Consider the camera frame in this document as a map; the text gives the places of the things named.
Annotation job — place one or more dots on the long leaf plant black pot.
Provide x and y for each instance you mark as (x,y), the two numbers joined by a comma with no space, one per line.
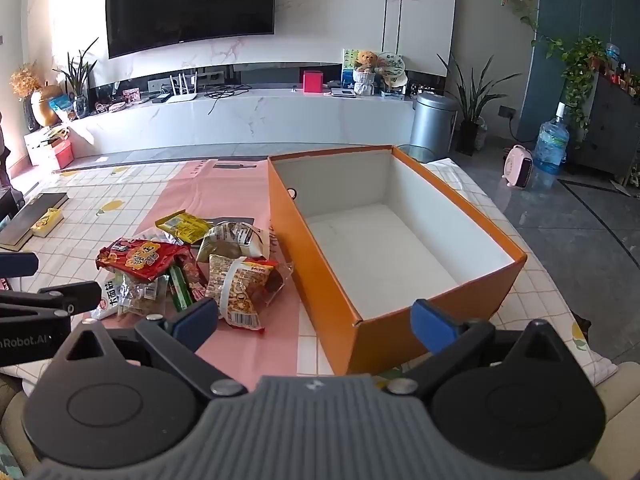
(470,130)

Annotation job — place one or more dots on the wall socket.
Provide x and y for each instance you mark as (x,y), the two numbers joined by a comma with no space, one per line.
(506,111)

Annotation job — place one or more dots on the pink knife print mat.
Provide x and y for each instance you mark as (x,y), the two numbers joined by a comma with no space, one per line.
(215,195)

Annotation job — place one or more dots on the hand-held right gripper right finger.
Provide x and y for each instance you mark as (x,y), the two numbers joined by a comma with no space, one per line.
(432,325)

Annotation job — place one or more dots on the yellow snack packet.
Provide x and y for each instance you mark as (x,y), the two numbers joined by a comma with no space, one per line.
(185,227)

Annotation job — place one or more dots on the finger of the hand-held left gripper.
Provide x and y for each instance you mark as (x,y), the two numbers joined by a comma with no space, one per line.
(17,263)
(75,296)

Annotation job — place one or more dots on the teddy bear in white basket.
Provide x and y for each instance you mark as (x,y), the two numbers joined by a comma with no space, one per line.
(366,72)

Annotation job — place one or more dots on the red and white box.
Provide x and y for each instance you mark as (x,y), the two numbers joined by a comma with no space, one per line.
(55,152)

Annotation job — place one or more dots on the blue packet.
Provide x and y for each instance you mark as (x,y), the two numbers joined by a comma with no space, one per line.
(60,104)

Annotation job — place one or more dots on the green sausage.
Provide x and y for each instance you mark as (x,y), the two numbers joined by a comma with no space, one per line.
(181,292)

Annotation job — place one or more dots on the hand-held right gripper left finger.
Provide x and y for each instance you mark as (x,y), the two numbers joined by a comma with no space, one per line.
(192,322)

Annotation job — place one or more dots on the large blue water bottle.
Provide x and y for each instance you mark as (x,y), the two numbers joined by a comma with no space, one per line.
(550,145)

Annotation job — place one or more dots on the white marble television console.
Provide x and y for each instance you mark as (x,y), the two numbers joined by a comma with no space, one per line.
(275,120)

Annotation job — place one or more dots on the round paper fan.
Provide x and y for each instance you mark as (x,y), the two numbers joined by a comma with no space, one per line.
(392,67)

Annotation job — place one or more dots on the orange peanut snack packet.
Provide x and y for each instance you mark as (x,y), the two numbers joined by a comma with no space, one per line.
(240,285)

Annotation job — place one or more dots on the pothos plant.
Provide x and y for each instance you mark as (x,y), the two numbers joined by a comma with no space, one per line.
(580,60)

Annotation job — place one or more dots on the row of small bottles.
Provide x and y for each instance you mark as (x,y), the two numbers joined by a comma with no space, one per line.
(622,72)

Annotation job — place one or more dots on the small yellow box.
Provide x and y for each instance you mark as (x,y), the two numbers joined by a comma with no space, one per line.
(47,222)

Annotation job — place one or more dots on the beige snack packet white band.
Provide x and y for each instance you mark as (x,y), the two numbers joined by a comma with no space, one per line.
(225,242)

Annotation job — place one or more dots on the dried yellow flowers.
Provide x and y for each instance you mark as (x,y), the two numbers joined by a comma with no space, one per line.
(25,80)

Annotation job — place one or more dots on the silver trash can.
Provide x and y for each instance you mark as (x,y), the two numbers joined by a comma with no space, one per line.
(432,125)

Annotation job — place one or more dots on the black book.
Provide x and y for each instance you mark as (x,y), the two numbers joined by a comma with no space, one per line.
(25,230)

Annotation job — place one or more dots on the pink fan heater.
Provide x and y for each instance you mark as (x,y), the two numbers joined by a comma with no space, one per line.
(519,167)

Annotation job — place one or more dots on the clear packet of pale balls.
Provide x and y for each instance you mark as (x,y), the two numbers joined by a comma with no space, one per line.
(142,295)

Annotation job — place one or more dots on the golden vase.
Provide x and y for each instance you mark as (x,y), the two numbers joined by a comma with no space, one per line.
(45,107)

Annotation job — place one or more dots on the orchid plant in dark vase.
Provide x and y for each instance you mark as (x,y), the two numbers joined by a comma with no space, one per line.
(77,80)

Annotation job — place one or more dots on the checked lemon print tablecloth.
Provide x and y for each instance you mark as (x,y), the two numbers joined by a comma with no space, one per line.
(100,195)

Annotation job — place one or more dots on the pink photo frame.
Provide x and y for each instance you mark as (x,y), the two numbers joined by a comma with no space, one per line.
(131,96)

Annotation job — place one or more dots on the orange cardboard box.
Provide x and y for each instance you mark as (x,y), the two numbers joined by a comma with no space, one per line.
(310,260)

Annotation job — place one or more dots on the red snack packet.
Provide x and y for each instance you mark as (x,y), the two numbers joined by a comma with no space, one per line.
(132,260)

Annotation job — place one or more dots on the white router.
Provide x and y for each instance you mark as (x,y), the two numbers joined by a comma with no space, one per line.
(182,94)

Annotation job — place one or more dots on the black wall television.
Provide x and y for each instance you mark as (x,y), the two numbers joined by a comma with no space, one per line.
(190,5)

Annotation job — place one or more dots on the landscape picture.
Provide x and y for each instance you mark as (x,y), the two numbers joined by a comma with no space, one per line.
(347,67)

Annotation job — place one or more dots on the dark grey cabinet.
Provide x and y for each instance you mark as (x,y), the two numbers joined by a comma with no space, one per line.
(610,130)

